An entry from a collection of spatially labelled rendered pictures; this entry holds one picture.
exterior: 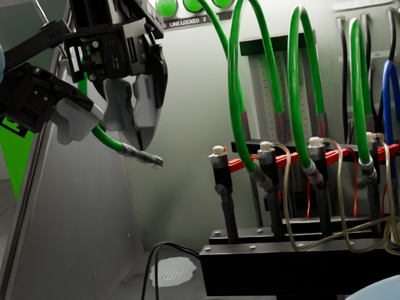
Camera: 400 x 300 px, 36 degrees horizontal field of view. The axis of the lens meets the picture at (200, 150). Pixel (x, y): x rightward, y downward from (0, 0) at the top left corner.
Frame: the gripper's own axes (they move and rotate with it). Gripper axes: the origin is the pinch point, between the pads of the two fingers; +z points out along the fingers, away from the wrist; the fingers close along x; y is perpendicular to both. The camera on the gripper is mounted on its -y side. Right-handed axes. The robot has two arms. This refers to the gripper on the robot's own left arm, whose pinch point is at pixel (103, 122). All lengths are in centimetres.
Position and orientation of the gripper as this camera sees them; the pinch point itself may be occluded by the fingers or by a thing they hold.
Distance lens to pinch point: 93.0
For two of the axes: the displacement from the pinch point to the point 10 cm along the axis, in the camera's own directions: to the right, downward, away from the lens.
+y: -3.5, 8.7, -3.5
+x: 5.6, -1.1, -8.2
